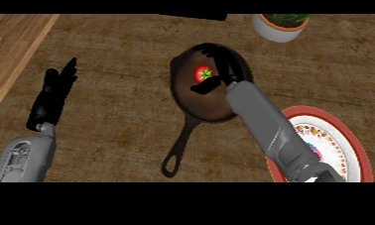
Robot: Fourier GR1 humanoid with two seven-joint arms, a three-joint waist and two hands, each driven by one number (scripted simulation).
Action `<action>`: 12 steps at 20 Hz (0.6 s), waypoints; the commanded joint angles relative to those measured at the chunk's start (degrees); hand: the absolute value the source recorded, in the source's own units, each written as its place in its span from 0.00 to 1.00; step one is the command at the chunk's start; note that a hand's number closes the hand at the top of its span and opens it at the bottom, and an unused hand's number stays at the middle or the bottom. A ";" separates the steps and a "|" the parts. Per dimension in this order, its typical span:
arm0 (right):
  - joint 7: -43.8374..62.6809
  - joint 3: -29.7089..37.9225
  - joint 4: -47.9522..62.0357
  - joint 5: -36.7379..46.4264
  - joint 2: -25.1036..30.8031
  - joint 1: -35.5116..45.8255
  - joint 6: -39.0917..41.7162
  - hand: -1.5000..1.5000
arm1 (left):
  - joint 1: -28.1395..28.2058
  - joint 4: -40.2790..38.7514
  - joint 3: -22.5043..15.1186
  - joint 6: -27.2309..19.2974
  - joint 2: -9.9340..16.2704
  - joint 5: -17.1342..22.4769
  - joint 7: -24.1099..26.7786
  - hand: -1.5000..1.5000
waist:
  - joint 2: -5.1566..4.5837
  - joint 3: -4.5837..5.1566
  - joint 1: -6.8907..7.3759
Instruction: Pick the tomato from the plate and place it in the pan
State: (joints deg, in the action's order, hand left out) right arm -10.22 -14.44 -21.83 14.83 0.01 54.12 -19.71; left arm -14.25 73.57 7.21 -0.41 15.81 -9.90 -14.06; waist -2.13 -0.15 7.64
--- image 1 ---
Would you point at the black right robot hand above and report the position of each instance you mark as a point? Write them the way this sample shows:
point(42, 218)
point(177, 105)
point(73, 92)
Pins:
point(224, 62)

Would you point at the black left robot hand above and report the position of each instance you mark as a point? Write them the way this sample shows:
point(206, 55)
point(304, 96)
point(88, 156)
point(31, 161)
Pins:
point(50, 98)

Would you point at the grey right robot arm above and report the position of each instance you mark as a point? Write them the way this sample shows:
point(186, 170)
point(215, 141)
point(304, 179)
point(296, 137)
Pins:
point(276, 130)

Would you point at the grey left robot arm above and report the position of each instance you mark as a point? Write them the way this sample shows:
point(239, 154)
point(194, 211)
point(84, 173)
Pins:
point(26, 158)

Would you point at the red tomato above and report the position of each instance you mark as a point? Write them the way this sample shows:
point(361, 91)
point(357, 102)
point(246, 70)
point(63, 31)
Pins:
point(203, 74)

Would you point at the dark cast iron pan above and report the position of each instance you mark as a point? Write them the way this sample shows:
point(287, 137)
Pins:
point(194, 103)

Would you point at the red rimmed patterned plate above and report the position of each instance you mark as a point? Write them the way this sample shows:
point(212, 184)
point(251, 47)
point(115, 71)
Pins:
point(341, 143)

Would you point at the white potted plant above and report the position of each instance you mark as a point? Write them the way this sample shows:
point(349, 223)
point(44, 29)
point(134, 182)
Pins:
point(282, 26)

